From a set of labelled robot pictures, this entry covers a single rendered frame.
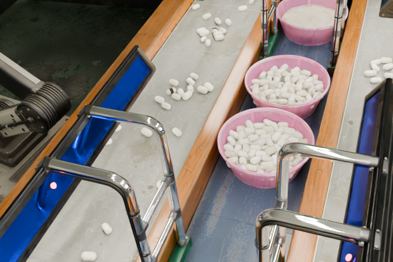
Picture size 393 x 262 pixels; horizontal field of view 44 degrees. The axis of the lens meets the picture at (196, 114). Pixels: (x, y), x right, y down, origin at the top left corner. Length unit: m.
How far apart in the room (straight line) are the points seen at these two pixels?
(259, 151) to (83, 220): 0.51
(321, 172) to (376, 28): 0.77
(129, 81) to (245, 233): 0.49
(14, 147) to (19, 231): 1.05
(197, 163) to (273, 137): 0.24
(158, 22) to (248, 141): 0.73
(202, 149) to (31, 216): 0.61
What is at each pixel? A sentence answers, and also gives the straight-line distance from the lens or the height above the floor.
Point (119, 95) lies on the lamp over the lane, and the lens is 1.08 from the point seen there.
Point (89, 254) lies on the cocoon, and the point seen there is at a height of 0.76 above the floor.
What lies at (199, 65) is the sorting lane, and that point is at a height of 0.74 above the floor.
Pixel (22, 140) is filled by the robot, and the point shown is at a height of 0.52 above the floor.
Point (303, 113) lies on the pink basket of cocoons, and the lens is 1.55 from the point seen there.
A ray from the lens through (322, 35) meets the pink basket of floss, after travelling 1.89.
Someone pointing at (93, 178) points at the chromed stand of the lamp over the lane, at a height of 1.11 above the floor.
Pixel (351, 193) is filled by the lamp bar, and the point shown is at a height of 1.06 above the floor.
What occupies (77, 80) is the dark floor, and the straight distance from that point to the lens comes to 3.07.
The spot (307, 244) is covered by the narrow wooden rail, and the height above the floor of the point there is 0.76.
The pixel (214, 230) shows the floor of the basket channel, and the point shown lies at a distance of 1.30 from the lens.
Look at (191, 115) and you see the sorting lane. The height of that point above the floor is 0.74.
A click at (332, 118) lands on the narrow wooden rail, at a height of 0.76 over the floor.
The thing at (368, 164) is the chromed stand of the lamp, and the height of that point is 1.11.
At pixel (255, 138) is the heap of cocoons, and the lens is 1.42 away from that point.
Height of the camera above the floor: 1.73
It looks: 41 degrees down
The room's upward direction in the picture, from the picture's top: 7 degrees counter-clockwise
